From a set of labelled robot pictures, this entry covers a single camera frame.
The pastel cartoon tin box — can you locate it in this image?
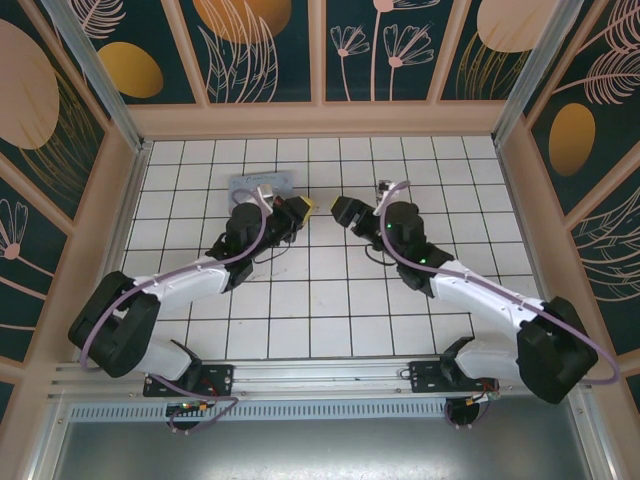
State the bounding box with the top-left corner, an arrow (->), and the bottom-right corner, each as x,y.
227,171 -> 296,214

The grey metal sheet panel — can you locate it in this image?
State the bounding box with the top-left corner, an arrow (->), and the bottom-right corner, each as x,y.
47,419 -> 596,480

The thin black wire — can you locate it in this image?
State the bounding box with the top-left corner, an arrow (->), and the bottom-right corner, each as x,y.
363,243 -> 397,267
249,232 -> 297,266

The aluminium side rail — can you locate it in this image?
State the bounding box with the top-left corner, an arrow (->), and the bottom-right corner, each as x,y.
112,141 -> 154,274

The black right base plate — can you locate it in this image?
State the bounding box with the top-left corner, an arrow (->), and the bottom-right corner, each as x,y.
408,358 -> 501,394

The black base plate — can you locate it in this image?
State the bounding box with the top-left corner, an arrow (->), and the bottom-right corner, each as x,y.
408,358 -> 501,394
143,363 -> 236,399

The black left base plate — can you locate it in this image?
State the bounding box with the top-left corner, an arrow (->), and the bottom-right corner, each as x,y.
143,363 -> 236,399

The aluminium mounting rail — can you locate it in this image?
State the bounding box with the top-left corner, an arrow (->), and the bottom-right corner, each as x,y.
47,354 -> 594,401

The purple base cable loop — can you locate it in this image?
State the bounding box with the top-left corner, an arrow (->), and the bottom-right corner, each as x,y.
149,373 -> 242,435

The grey slotted cable duct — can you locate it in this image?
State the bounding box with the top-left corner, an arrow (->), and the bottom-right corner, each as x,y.
67,403 -> 449,421

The aluminium corner post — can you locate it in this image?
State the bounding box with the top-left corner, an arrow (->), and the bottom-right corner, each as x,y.
492,0 -> 601,147
39,0 -> 154,154

